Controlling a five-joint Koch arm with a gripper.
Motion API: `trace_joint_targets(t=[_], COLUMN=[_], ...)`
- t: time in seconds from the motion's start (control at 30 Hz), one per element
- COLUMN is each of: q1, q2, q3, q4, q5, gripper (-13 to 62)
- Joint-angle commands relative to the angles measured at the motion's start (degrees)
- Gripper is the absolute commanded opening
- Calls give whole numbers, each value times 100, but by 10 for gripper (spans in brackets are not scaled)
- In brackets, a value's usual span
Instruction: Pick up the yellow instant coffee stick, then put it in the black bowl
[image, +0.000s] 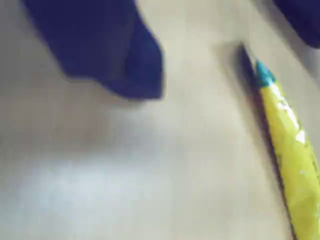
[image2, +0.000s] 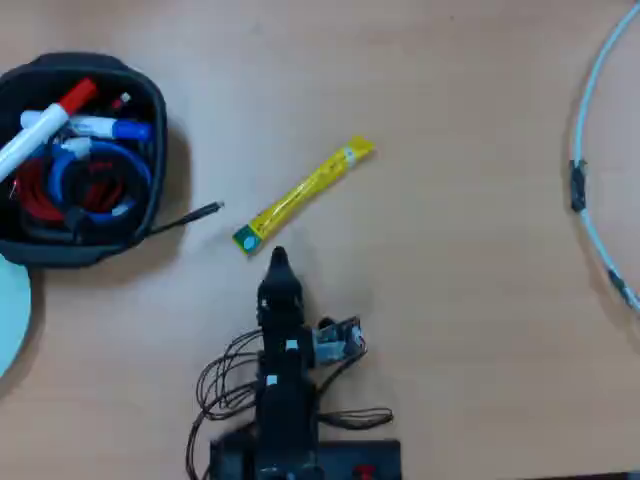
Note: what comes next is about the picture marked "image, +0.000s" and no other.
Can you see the yellow instant coffee stick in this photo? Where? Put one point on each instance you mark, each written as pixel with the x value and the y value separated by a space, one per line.
pixel 292 140

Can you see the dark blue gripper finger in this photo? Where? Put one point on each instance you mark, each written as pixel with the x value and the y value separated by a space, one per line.
pixel 302 17
pixel 107 50

